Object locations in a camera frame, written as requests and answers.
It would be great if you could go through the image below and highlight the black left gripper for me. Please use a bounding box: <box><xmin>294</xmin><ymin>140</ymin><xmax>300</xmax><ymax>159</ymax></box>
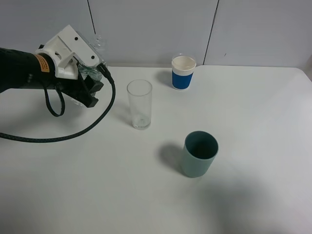
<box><xmin>50</xmin><ymin>72</ymin><xmax>104</xmax><ymax>108</ymax></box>

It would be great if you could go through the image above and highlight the clear bottle green label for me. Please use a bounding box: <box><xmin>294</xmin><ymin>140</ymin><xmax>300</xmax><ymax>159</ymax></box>
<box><xmin>72</xmin><ymin>34</ymin><xmax>107</xmax><ymax>107</ymax></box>

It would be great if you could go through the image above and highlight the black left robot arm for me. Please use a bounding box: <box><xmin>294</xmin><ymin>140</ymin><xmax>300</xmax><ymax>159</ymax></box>
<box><xmin>0</xmin><ymin>48</ymin><xmax>103</xmax><ymax>108</ymax></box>

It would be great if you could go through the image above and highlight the blue white paper cup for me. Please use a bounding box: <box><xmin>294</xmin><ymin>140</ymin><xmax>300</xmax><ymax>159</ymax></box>
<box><xmin>172</xmin><ymin>53</ymin><xmax>197</xmax><ymax>90</ymax></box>

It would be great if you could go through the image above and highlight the teal green cup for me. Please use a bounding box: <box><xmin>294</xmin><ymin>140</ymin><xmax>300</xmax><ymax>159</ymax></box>
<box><xmin>181</xmin><ymin>131</ymin><xmax>219</xmax><ymax>178</ymax></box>

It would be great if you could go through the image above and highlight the tall clear glass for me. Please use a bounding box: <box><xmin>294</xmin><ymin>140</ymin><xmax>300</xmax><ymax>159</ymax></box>
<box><xmin>127</xmin><ymin>79</ymin><xmax>153</xmax><ymax>130</ymax></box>

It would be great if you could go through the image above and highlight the black braided cable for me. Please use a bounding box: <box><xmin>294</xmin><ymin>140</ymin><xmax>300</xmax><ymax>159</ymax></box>
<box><xmin>0</xmin><ymin>62</ymin><xmax>116</xmax><ymax>143</ymax></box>

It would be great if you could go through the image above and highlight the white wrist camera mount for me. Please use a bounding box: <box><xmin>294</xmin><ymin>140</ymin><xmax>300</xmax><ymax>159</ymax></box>
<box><xmin>36</xmin><ymin>25</ymin><xmax>103</xmax><ymax>80</ymax></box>

